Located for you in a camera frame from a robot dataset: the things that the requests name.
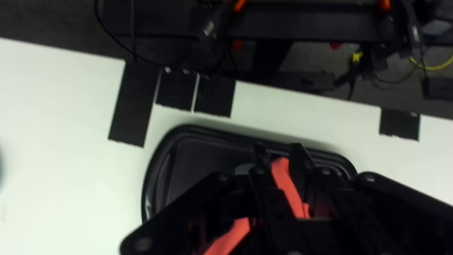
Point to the red-orange cloth towel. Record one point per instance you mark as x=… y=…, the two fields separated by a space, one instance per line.
x=280 y=173

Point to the black tape square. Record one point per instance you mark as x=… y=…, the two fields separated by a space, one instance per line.
x=404 y=125

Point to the black tape strip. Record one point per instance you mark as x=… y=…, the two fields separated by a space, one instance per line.
x=133 y=104

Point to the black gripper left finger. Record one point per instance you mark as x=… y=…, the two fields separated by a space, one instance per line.
x=197 y=219

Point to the black plastic tray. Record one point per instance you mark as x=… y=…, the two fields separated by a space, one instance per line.
x=188 y=154

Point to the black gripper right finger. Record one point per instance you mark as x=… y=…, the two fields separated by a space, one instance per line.
x=375 y=215

